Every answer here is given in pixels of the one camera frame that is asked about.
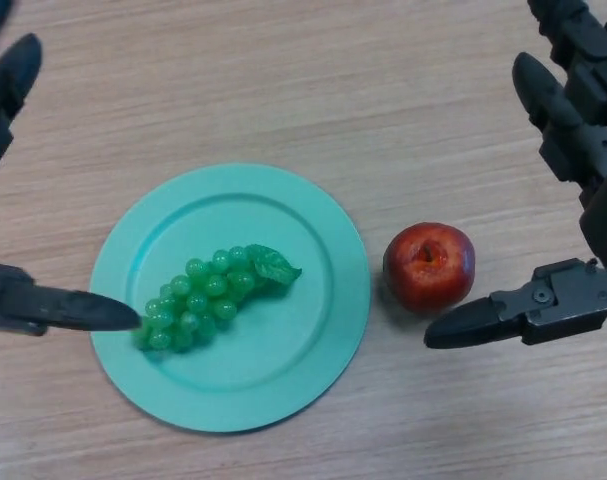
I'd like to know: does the green grapes bunch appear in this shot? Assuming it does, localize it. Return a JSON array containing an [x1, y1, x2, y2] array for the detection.
[[132, 243, 304, 355]]

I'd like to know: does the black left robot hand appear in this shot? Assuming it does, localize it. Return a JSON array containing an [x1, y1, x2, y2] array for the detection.
[[0, 0, 142, 337]]

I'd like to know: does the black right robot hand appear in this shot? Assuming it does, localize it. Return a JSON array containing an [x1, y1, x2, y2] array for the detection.
[[423, 0, 607, 350]]

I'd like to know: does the teal round plate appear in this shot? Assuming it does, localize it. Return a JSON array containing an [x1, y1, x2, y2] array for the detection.
[[89, 163, 372, 434]]

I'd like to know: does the red apple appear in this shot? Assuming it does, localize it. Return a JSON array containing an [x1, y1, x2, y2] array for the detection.
[[382, 222, 477, 315]]

